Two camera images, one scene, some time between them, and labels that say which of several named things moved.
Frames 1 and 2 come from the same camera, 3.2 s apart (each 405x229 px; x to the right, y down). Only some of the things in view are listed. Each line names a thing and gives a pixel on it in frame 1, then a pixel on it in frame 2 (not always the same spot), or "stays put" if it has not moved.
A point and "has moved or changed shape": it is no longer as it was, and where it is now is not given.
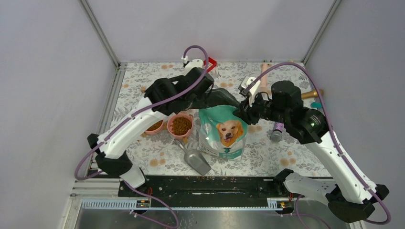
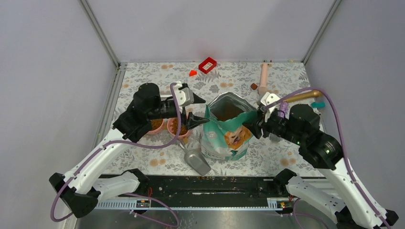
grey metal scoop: x=195 y=159 stays put
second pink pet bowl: x=153 y=132 stays put
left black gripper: x=203 y=97 -> x=192 y=120
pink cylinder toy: x=264 y=86 stays put
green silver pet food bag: x=221 y=133 has moved or changed shape
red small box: x=211 y=64 stays put
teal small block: x=316 y=105 stays put
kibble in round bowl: x=180 y=125 stays put
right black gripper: x=247 y=112 -> x=254 y=126
